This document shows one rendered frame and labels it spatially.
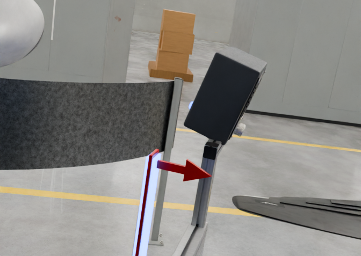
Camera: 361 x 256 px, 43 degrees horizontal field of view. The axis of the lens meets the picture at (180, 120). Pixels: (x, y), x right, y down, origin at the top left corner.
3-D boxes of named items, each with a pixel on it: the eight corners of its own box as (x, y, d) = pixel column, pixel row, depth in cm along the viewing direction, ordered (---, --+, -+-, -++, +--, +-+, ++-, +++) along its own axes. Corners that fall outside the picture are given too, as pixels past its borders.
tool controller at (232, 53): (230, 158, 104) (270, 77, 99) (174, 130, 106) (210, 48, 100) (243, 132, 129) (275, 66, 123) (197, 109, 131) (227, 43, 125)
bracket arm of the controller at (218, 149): (215, 160, 100) (217, 147, 99) (202, 158, 100) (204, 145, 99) (230, 135, 122) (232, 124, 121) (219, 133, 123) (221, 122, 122)
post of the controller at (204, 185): (203, 228, 104) (217, 147, 99) (190, 225, 104) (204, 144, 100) (206, 222, 107) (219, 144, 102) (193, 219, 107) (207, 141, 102)
